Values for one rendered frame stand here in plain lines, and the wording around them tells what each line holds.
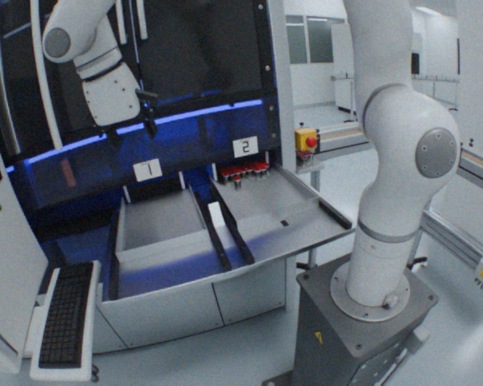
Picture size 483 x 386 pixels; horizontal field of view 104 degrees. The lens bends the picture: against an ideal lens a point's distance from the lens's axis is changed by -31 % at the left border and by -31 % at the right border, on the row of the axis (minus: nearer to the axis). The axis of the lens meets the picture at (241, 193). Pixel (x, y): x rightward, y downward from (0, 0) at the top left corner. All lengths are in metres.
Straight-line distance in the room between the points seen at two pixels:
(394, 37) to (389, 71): 0.08
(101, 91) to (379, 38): 0.44
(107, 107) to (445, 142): 0.52
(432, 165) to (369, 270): 0.25
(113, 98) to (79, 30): 0.17
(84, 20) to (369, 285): 0.63
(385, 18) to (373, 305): 0.51
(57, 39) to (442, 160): 0.51
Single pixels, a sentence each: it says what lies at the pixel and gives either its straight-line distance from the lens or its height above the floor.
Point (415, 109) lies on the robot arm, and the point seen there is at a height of 1.27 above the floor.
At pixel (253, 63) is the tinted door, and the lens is 0.93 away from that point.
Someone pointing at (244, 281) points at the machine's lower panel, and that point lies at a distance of 1.28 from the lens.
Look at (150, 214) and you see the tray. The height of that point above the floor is 0.88.
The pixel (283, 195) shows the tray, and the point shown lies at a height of 0.88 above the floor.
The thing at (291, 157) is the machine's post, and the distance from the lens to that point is 1.04.
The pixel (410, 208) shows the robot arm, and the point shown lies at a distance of 0.43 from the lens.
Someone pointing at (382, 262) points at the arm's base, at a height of 1.00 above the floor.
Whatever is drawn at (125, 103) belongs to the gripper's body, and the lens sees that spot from 0.50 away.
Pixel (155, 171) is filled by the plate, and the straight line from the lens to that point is 0.92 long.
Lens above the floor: 1.33
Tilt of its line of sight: 29 degrees down
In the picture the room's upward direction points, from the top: 7 degrees counter-clockwise
